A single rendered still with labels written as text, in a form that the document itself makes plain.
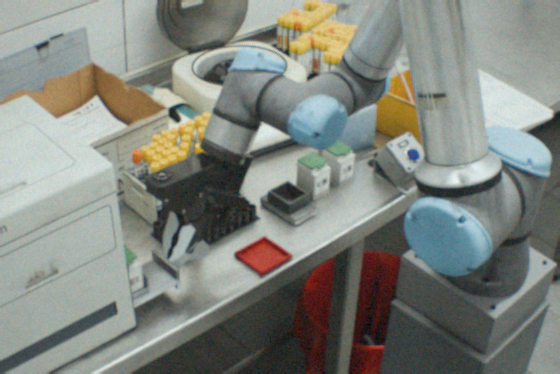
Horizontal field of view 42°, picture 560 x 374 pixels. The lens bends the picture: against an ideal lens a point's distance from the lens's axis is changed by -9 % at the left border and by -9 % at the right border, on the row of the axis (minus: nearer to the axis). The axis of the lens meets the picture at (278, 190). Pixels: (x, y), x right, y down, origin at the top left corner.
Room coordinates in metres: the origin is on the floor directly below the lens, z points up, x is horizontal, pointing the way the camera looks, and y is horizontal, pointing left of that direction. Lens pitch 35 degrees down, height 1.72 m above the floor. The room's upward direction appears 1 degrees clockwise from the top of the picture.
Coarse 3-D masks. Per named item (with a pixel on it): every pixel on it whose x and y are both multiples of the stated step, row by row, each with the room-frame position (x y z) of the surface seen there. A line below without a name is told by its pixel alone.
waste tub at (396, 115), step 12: (408, 72) 1.53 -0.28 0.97; (396, 84) 1.50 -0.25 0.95; (408, 84) 1.53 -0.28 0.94; (384, 96) 1.42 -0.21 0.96; (396, 96) 1.40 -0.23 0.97; (408, 96) 1.53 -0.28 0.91; (384, 108) 1.42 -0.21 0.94; (396, 108) 1.40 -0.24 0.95; (408, 108) 1.38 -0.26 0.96; (384, 120) 1.42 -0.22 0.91; (396, 120) 1.40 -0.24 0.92; (408, 120) 1.38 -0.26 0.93; (384, 132) 1.42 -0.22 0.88; (396, 132) 1.40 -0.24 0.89; (420, 132) 1.36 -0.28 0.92; (420, 144) 1.35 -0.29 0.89
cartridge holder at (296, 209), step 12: (276, 192) 1.16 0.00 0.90; (288, 192) 1.18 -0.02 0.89; (300, 192) 1.16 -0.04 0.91; (264, 204) 1.16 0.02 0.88; (276, 204) 1.14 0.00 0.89; (288, 204) 1.12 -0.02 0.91; (300, 204) 1.13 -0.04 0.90; (312, 204) 1.15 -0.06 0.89; (288, 216) 1.11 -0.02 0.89; (300, 216) 1.11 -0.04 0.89
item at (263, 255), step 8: (256, 240) 1.05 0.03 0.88; (264, 240) 1.06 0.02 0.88; (248, 248) 1.03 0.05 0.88; (256, 248) 1.04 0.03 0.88; (264, 248) 1.04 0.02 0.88; (272, 248) 1.04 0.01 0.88; (280, 248) 1.03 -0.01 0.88; (240, 256) 1.01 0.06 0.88; (248, 256) 1.01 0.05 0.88; (256, 256) 1.02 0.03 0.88; (264, 256) 1.02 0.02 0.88; (272, 256) 1.02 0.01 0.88; (280, 256) 1.02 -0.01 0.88; (288, 256) 1.01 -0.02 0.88; (248, 264) 0.99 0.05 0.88; (256, 264) 0.99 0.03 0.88; (264, 264) 1.00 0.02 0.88; (272, 264) 0.99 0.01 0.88; (280, 264) 1.00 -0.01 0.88; (264, 272) 0.97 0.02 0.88
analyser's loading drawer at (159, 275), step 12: (156, 252) 0.95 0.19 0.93; (144, 264) 0.94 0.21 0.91; (156, 264) 0.94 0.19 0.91; (168, 264) 0.92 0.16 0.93; (144, 276) 0.88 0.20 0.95; (156, 276) 0.91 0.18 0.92; (168, 276) 0.91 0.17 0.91; (144, 288) 0.87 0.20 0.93; (156, 288) 0.88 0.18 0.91; (168, 288) 0.90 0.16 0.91; (180, 288) 0.91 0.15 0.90; (144, 300) 0.86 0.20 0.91
